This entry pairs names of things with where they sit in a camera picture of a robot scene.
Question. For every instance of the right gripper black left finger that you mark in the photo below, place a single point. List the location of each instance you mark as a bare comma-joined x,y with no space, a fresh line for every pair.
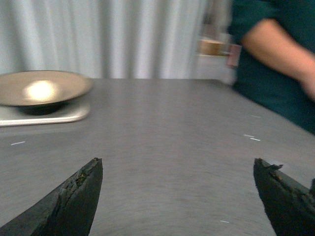
68,210

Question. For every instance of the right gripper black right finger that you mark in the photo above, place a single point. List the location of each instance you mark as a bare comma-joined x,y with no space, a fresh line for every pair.
289,206

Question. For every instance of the black and tan plate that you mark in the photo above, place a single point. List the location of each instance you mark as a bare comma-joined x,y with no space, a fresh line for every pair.
42,92

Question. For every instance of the person forearm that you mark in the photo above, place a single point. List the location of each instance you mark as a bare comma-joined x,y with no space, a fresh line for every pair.
270,44

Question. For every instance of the white serving tray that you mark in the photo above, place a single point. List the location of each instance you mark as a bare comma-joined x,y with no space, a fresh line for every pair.
71,112

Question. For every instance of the person in green shirt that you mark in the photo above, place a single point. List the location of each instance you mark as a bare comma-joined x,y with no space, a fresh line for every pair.
262,84

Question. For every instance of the white pleated curtain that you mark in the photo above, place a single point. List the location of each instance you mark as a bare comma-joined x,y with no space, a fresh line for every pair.
110,38

